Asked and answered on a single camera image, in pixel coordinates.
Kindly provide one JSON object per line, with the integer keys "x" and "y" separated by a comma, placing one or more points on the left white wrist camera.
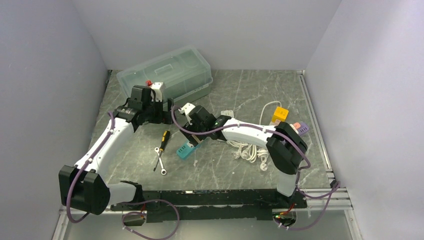
{"x": 158, "y": 90}

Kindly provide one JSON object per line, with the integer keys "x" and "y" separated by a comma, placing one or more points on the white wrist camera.
{"x": 186, "y": 110}
{"x": 158, "y": 90}

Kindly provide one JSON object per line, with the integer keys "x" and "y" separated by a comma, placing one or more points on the clear plastic storage box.
{"x": 185, "y": 72}

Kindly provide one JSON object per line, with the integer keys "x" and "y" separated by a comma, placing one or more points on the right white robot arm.
{"x": 284, "y": 145}

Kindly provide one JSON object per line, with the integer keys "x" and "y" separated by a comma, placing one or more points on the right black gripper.
{"x": 195, "y": 133}

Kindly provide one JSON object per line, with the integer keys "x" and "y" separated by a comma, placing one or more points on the purple power strip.
{"x": 301, "y": 128}

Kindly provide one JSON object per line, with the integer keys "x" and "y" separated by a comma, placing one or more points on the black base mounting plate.
{"x": 167, "y": 205}

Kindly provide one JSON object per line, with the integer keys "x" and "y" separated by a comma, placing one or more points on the aluminium frame rail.
{"x": 329, "y": 198}

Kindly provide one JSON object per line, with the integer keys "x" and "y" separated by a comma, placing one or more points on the beige cube plug adapter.
{"x": 194, "y": 143}

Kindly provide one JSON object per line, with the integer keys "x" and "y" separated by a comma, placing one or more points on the yellow cube socket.
{"x": 280, "y": 115}

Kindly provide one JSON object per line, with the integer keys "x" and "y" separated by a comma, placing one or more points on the white plug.
{"x": 227, "y": 113}

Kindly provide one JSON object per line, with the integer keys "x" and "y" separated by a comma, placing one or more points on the yellow black screwdriver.
{"x": 164, "y": 140}

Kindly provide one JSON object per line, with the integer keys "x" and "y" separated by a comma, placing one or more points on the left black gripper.
{"x": 162, "y": 110}

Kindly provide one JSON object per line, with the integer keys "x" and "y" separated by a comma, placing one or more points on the teal power strip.
{"x": 186, "y": 150}

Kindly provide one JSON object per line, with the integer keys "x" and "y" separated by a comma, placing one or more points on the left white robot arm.
{"x": 81, "y": 185}

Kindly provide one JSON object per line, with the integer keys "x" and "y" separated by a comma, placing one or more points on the silver combination wrench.
{"x": 159, "y": 162}

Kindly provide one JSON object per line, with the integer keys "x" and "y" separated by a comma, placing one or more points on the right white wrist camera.
{"x": 186, "y": 110}

